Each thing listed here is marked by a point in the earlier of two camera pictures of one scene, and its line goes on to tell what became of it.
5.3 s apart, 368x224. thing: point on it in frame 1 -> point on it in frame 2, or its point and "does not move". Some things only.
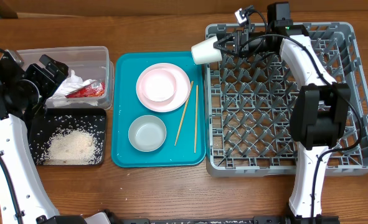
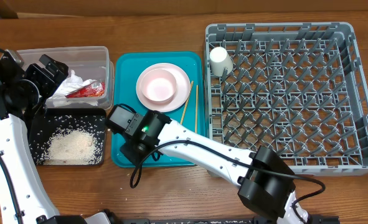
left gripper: [48, 81] does not move
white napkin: [72, 83] does not move
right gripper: [225, 43] -> [141, 155]
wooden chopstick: [196, 118] does not move
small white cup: [204, 51] -> [219, 60]
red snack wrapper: [94, 89] does not move
